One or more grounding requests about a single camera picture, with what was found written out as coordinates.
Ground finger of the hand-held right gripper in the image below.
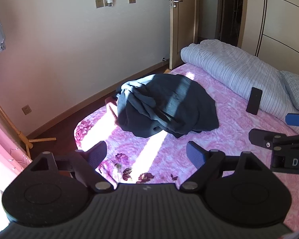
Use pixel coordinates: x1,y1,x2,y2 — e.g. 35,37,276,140
285,113,299,127
249,129,299,152

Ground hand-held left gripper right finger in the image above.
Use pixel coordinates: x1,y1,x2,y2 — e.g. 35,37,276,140
179,141,267,193

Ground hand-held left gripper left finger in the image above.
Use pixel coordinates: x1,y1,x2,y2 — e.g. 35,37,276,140
30,141,115,193

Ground dark blue garment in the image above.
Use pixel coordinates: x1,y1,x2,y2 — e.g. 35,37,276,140
115,73,220,138

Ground blue checkered pillow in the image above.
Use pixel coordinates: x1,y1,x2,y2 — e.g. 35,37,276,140
280,70,299,115

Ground black phone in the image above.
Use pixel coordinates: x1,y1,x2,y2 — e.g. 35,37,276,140
246,87,263,115

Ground pink floral bed sheet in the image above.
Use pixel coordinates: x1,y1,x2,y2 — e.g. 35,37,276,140
73,63,299,232

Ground wooden rack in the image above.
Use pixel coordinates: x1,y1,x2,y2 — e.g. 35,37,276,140
0,90,57,160

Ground grey striped quilt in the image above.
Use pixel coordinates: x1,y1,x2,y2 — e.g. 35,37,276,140
181,39,299,133

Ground white wardrobe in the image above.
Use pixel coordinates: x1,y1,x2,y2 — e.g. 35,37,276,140
254,0,299,80

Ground pink curtain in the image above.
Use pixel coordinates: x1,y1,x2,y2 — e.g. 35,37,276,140
0,110,33,229

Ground dark wooden door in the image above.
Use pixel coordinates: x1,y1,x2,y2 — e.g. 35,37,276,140
215,0,248,49

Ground light wooden door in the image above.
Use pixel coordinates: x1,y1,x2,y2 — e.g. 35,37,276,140
169,0,198,70

